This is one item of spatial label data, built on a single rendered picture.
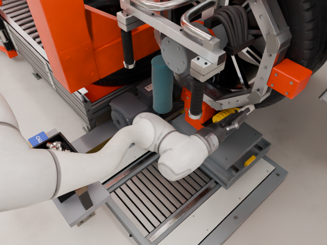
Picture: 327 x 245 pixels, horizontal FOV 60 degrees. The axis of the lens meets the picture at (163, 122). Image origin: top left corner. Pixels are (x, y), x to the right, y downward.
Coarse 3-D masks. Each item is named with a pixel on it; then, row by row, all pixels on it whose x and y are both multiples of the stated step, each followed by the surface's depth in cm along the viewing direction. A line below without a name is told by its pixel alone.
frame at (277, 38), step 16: (160, 0) 106; (256, 0) 76; (272, 0) 77; (256, 16) 78; (272, 16) 77; (160, 32) 116; (272, 32) 77; (288, 32) 79; (160, 48) 122; (272, 48) 79; (272, 64) 82; (192, 80) 124; (256, 80) 90; (208, 96) 113; (224, 96) 112; (240, 96) 99; (256, 96) 93
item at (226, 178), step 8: (256, 144) 152; (264, 144) 157; (248, 152) 153; (256, 152) 151; (264, 152) 154; (208, 160) 150; (240, 160) 150; (248, 160) 146; (256, 160) 152; (208, 168) 147; (216, 168) 146; (232, 168) 143; (240, 168) 146; (248, 168) 150; (216, 176) 145; (224, 176) 143; (232, 176) 143; (240, 176) 148; (224, 184) 143; (232, 184) 145
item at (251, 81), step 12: (228, 0) 96; (180, 12) 118; (180, 24) 120; (252, 48) 99; (228, 60) 130; (240, 60) 130; (252, 60) 101; (228, 72) 124; (240, 72) 108; (252, 72) 122; (216, 84) 119; (228, 84) 118; (240, 84) 115; (252, 84) 109
